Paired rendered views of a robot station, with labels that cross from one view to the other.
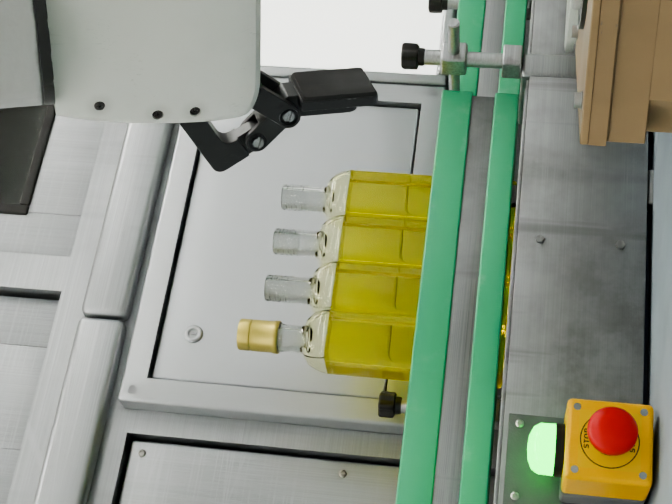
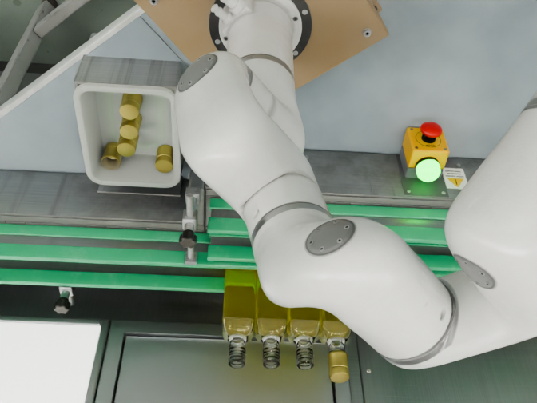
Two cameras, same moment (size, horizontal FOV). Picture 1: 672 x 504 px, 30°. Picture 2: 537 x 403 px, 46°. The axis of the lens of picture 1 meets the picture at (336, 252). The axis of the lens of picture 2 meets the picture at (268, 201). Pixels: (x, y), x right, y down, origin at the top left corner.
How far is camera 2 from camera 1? 1.13 m
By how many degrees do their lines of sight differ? 61
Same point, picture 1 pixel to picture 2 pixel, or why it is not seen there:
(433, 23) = (56, 329)
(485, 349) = (367, 210)
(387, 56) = (81, 355)
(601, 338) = (357, 165)
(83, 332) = not seen: outside the picture
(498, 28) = (124, 241)
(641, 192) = not seen: hidden behind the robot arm
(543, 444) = (433, 163)
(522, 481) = (435, 190)
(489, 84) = (166, 245)
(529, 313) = (350, 188)
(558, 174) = not seen: hidden behind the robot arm
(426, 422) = (413, 231)
